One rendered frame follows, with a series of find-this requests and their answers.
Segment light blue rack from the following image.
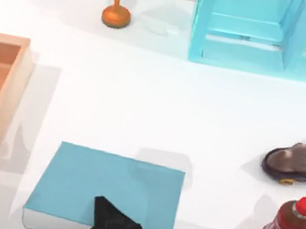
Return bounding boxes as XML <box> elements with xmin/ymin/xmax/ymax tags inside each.
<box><xmin>185</xmin><ymin>0</ymin><xmax>306</xmax><ymax>83</ymax></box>

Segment blue book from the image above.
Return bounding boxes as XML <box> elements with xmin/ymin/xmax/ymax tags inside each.
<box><xmin>19</xmin><ymin>136</ymin><xmax>188</xmax><ymax>229</ymax></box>

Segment brown shoe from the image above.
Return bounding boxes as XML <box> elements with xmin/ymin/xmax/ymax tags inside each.
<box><xmin>258</xmin><ymin>119</ymin><xmax>306</xmax><ymax>190</ymax></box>

